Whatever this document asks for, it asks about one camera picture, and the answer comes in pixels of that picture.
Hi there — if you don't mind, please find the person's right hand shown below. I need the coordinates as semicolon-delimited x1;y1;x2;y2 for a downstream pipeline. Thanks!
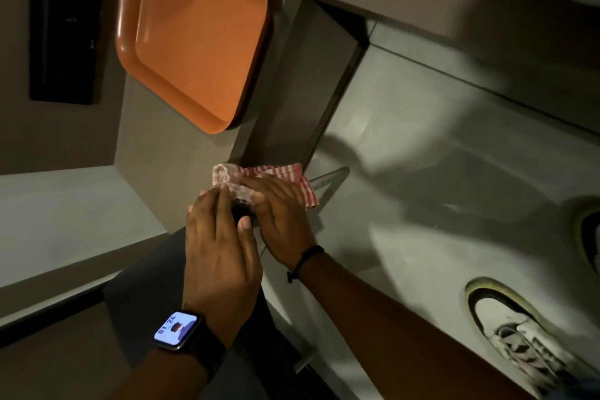
233;173;317;271

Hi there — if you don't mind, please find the person's left hand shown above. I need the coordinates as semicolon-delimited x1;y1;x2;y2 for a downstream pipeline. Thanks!
182;185;263;348

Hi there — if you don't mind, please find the red white striped cloth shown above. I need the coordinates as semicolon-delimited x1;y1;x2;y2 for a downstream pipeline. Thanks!
212;162;320;209

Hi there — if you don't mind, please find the person's left forearm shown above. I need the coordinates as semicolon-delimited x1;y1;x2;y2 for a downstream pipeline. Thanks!
105;343;212;400

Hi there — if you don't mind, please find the person's right forearm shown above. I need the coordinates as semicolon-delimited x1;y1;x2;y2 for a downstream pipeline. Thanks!
296;252;535;400

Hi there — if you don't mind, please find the black wrist band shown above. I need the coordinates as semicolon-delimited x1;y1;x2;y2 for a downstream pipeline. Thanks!
286;245;325;284

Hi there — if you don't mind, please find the black smartwatch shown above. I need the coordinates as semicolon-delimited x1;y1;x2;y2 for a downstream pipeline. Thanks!
152;310;228;382

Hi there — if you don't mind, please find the gray table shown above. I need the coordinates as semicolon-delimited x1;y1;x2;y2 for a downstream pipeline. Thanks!
114;0;368;234

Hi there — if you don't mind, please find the orange plastic tray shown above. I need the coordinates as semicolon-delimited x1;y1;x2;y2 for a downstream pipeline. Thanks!
115;0;273;135

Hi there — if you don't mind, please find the white sneaker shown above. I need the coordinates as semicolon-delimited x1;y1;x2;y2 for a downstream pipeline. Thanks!
465;277;600;398

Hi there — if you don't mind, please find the black wall panel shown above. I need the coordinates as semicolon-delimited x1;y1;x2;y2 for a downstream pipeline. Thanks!
28;0;106;106

